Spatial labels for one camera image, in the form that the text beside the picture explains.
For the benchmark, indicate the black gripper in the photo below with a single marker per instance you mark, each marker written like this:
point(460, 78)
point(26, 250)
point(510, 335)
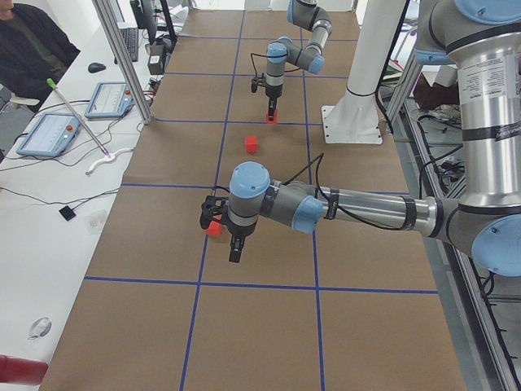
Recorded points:
point(238, 230)
point(273, 92)

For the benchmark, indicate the red block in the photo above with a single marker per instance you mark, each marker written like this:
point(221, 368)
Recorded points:
point(214, 229)
point(271, 117)
point(251, 144)

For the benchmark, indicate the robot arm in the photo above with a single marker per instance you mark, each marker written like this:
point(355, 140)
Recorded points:
point(481, 42)
point(312, 18)

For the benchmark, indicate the black power adapter box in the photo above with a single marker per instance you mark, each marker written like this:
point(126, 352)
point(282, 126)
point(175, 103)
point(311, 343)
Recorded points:
point(156, 59)

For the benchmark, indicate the black keyboard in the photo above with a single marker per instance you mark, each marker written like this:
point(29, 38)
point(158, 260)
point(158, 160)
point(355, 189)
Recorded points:
point(130, 36)

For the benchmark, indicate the white curved plastic piece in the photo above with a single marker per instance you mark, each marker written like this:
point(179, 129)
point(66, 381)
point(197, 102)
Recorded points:
point(106, 159)

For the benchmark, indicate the far teach pendant tablet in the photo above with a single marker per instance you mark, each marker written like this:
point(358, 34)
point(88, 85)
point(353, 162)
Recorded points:
point(111, 99)

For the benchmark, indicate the teach pendant tablet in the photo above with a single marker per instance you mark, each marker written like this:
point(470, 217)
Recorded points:
point(111, 99)
point(50, 136)

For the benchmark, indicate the small black square pad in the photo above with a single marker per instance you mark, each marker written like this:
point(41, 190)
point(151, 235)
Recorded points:
point(67, 213)

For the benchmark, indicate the black computer mouse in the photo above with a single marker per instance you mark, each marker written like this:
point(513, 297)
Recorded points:
point(96, 67)

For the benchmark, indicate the near teach pendant tablet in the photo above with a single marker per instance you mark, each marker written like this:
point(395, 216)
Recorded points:
point(50, 136)

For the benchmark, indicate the metal rod green tip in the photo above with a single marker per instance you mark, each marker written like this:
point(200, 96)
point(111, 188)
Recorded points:
point(50, 82)

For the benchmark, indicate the seated person in black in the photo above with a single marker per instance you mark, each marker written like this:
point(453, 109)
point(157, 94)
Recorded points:
point(33, 49)

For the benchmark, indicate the red object at corner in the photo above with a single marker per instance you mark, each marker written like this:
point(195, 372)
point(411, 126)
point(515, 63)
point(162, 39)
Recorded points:
point(22, 371)

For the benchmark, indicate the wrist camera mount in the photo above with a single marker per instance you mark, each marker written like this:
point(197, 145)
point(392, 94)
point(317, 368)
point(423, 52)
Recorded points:
point(212, 210)
point(258, 82)

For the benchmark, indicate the white camera stand pedestal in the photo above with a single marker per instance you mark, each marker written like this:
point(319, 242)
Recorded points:
point(355, 118)

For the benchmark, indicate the aluminium frame post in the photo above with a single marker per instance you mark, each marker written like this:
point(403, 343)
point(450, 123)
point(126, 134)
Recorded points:
point(110, 27)

